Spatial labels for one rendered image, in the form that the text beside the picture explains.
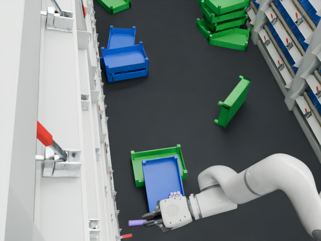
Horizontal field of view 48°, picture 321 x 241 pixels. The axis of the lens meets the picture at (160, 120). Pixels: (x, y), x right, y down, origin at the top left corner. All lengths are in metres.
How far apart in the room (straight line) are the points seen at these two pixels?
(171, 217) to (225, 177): 0.24
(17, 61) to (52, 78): 0.34
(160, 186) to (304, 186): 1.19
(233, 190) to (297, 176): 0.24
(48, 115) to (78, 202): 0.13
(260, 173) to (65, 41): 0.65
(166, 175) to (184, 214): 0.80
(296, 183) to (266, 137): 1.45
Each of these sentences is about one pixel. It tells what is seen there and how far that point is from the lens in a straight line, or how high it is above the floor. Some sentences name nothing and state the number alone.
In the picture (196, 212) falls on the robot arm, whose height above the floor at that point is 0.70.
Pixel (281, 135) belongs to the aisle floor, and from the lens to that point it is 2.44.
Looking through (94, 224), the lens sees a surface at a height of 1.30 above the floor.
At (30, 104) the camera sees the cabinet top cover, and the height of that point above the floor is 1.72.
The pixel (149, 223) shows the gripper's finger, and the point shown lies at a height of 0.64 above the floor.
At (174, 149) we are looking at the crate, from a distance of 2.20.
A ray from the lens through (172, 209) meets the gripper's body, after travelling 1.29.
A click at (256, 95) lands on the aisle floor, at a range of 2.62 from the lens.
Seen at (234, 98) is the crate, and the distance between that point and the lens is 2.29.
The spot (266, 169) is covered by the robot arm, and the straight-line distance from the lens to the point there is 1.00.
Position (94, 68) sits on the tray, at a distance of 1.05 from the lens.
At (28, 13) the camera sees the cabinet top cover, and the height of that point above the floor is 1.73.
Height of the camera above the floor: 1.85
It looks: 52 degrees down
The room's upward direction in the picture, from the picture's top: 2 degrees clockwise
